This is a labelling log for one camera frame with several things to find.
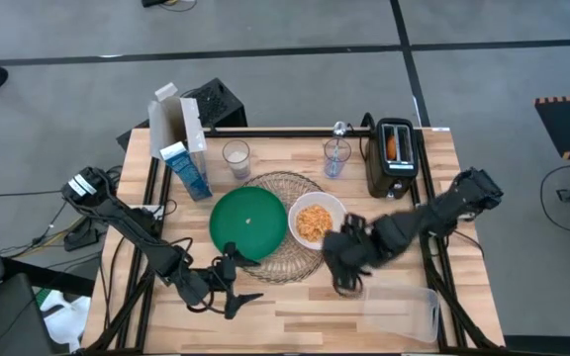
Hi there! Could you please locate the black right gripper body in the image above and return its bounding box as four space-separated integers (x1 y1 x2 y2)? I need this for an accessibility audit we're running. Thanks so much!
322 214 391 271

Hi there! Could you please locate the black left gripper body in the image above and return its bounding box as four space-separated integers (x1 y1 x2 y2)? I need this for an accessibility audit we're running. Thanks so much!
212 253 239 299

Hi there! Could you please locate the blue Frosted Flakes cereal box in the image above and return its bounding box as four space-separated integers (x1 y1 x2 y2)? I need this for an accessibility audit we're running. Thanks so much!
146 81 215 202

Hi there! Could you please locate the green plate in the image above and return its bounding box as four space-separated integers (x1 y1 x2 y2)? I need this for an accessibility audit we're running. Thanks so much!
208 185 290 263

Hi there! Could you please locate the orange cereal flakes heap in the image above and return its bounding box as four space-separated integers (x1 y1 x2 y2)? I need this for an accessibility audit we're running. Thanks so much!
295 204 334 244

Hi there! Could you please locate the pale pink bowl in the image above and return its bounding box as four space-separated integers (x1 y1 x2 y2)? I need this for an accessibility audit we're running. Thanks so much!
287 191 348 252

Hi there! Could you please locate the clear plastic container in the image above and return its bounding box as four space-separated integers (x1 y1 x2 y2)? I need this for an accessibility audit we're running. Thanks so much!
361 283 440 344

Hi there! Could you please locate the black toaster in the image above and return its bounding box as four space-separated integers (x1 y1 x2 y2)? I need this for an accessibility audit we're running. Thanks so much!
364 117 421 200

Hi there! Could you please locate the round woven placemat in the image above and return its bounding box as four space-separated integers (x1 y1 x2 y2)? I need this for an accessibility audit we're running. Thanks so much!
237 170 339 286

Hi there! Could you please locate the empty clear drinking glass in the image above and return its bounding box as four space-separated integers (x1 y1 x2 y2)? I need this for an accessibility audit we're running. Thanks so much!
323 136 353 180

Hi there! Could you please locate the clear glass with milk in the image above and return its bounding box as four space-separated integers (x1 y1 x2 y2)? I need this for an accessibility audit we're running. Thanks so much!
221 138 252 181

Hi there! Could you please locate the toast slice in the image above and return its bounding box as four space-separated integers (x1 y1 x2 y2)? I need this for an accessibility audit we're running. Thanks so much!
385 133 399 162

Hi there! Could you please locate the metal spoon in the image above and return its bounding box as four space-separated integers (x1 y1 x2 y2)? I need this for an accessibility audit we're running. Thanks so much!
331 120 349 175

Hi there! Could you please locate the black perforated crate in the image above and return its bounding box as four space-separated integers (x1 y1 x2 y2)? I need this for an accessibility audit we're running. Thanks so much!
116 76 248 151

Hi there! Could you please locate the white plastic bag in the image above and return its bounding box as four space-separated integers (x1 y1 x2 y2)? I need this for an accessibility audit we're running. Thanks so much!
39 288 92 354

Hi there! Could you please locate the black toaster power cable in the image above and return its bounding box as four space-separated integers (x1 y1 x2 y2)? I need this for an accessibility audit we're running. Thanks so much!
345 112 377 160

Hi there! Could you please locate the black aluminium table frame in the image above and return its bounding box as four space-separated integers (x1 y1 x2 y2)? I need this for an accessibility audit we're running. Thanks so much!
80 125 508 356

